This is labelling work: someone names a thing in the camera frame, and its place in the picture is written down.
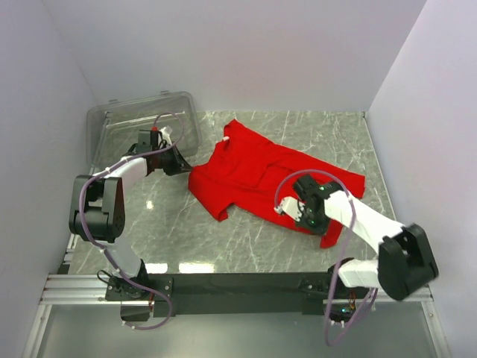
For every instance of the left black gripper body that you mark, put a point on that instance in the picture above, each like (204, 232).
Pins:
(168, 161)

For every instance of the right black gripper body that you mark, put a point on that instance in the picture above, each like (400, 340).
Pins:
(316, 221)

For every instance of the red t shirt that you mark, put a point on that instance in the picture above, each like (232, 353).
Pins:
(246, 170)

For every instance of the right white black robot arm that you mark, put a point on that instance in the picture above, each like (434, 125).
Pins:
(404, 260)

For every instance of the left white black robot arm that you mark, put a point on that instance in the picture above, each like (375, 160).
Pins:
(97, 212)

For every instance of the clear plastic storage bin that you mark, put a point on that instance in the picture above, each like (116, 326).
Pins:
(111, 129)

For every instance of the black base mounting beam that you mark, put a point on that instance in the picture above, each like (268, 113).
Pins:
(201, 294)

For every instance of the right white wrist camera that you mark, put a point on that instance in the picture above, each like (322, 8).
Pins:
(291, 207)

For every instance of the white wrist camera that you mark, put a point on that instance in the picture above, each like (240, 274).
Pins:
(162, 137)
(291, 207)

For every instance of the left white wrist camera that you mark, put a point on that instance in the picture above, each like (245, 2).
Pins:
(162, 137)

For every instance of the right aluminium side rail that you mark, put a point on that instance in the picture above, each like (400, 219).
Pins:
(436, 330)

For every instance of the aluminium extrusion frame rail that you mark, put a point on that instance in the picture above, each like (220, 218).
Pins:
(66, 289)

